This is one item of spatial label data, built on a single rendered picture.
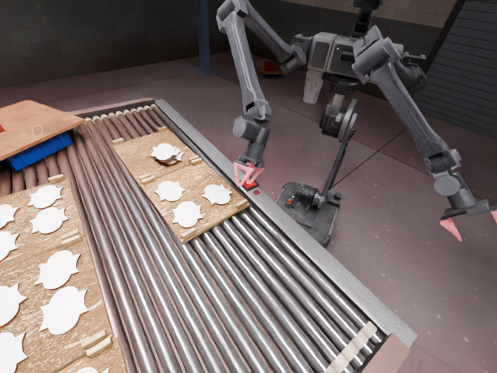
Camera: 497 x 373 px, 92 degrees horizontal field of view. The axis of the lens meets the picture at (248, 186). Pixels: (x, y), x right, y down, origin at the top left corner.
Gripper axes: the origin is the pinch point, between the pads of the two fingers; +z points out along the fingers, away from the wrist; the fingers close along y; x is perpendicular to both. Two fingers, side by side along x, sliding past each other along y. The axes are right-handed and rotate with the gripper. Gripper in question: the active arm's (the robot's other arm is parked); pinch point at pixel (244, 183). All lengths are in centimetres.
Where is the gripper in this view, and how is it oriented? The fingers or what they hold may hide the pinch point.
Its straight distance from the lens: 83.1
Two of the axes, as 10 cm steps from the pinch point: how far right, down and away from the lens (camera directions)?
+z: -3.1, 9.3, 2.0
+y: -3.3, 1.0, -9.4
